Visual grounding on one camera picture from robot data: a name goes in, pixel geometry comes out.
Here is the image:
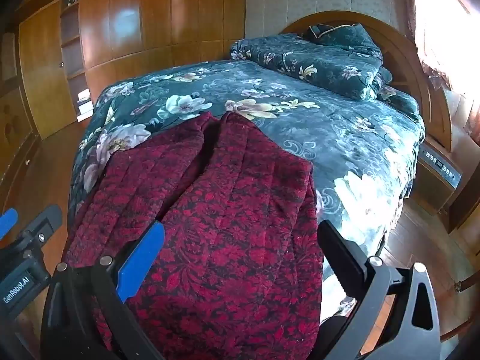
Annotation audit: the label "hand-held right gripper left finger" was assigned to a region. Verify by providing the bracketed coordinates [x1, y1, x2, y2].
[40, 220, 166, 360]

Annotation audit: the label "red floral pants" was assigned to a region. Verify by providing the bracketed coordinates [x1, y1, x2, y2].
[62, 112, 325, 360]

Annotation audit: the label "patterned window curtain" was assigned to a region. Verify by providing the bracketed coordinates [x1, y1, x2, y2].
[402, 0, 480, 96]

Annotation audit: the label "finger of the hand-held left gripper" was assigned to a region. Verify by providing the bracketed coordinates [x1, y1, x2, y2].
[15, 205, 63, 256]
[0, 210, 19, 241]

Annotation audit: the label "folded dark green floral quilt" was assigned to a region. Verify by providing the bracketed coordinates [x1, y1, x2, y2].
[229, 23, 393, 101]

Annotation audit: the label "arched wooden headboard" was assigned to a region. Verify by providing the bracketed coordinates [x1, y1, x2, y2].
[281, 10, 455, 151]

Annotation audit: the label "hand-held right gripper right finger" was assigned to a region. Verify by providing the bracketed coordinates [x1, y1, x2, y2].
[317, 219, 451, 360]

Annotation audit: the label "floral pillow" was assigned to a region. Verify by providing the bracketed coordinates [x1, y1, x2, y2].
[375, 84, 420, 122]

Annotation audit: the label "low wooden cabinet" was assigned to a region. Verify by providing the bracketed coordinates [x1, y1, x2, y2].
[0, 32, 39, 197]

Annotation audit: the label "dark green floral bedspread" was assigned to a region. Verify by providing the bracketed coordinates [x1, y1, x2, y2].
[67, 60, 427, 310]

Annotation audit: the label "stack of books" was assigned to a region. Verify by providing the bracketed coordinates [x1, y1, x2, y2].
[76, 88, 94, 119]

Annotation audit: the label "glossy wooden wardrobe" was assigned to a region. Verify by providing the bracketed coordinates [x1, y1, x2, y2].
[79, 0, 248, 94]

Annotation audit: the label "bedside cabinet with control panel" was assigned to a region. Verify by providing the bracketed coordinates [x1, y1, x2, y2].
[410, 139, 466, 215]

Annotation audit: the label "open wooden shelf unit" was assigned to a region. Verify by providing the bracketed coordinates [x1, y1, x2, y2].
[59, 0, 94, 121]

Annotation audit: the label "dark pillow with gold piping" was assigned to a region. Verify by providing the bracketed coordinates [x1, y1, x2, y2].
[303, 23, 379, 47]

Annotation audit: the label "wooden door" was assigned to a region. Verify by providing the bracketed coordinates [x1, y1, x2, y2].
[18, 0, 78, 140]

